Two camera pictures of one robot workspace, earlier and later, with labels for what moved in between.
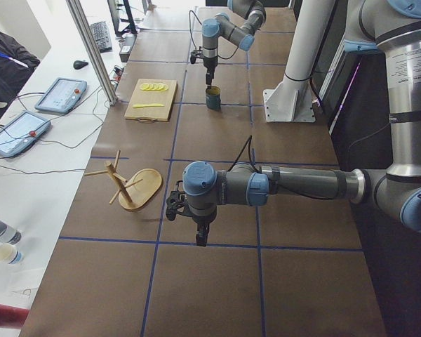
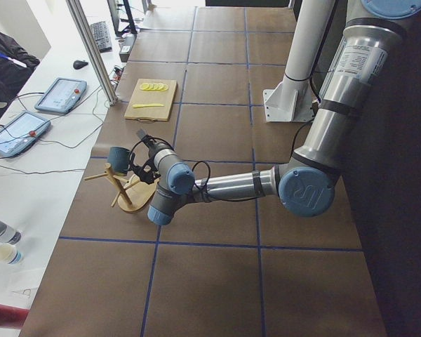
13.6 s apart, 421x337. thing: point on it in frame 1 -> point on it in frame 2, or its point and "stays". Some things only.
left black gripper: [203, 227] -> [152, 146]
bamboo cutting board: [150, 114] stays
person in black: [8, 66] stays
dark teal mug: [212, 96] -> [118, 159]
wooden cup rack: [136, 192] stays
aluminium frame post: [93, 50] stays
